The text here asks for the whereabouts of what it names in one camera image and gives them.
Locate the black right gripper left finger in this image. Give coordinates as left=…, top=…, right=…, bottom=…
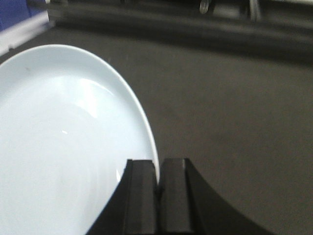
left=87, top=160, right=157, bottom=235

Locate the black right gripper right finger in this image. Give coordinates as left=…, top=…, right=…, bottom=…
left=159, top=158, right=270, bottom=235

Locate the pale blue round plate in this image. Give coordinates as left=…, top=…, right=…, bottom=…
left=0, top=44, right=159, bottom=235

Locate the black woven table mat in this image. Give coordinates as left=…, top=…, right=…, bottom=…
left=0, top=26, right=313, bottom=235

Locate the blue plastic bin left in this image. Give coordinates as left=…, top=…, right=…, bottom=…
left=0, top=0, right=49, bottom=32

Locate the black metal frame rail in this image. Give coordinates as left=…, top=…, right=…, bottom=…
left=47, top=0, right=313, bottom=54

